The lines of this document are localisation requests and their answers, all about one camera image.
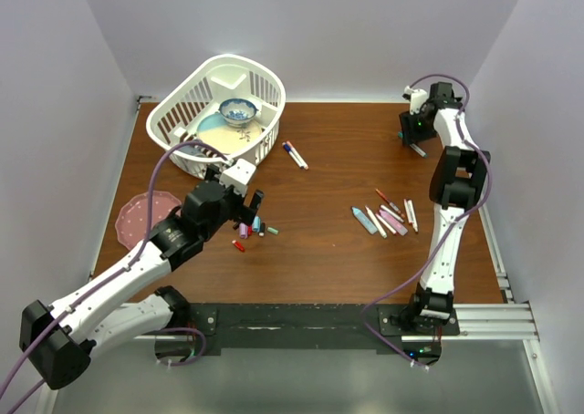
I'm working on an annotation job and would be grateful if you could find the light blue marker cap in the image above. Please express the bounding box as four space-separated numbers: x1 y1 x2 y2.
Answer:
251 216 262 233

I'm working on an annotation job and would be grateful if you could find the teal capped white marker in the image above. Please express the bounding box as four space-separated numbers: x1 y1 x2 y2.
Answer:
398 131 428 158

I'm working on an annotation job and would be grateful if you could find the purple highlighter cap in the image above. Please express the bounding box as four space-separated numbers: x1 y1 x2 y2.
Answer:
239 223 248 239

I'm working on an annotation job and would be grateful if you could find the red ink gel pen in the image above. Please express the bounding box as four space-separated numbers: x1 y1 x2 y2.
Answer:
375 188 405 222

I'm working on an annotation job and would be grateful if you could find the red cap white marker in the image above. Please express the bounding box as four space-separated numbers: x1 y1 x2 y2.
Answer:
404 199 419 233

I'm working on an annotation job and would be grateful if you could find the purple highlighter marker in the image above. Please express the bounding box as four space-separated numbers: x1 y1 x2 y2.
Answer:
380 205 408 236

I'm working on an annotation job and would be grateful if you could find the light blue capped marker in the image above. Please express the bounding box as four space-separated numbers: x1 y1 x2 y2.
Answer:
351 206 378 234

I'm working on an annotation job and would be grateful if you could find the black capped white marker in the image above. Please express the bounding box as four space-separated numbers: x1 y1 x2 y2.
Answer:
374 213 397 235

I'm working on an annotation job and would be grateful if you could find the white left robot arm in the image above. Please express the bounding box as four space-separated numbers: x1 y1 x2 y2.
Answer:
19 180 264 389

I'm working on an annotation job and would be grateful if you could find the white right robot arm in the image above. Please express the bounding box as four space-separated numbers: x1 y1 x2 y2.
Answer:
394 81 490 335

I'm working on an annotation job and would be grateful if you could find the cream and blue plate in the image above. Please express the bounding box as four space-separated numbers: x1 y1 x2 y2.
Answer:
196 113 263 155

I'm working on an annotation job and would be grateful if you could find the pink dotted plate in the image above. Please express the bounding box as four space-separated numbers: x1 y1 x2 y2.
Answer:
115 191 181 250

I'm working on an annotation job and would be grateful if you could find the blue patterned bowl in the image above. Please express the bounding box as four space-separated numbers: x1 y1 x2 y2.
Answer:
219 98 258 128

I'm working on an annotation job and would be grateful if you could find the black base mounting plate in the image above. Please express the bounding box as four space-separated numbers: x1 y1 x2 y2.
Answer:
170 304 460 356

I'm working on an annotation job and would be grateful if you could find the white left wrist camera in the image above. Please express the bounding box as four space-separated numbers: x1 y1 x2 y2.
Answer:
204 159 256 197

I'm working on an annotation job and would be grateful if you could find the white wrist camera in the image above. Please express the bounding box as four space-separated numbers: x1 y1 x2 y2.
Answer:
204 159 256 197
402 86 429 115

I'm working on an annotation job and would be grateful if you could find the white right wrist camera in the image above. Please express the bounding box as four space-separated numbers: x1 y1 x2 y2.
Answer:
402 86 429 115

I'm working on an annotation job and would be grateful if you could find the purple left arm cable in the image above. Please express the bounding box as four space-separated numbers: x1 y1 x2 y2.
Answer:
0 140 232 414

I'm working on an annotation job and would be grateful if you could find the aluminium frame rail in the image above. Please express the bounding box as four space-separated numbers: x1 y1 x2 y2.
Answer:
457 204 560 413

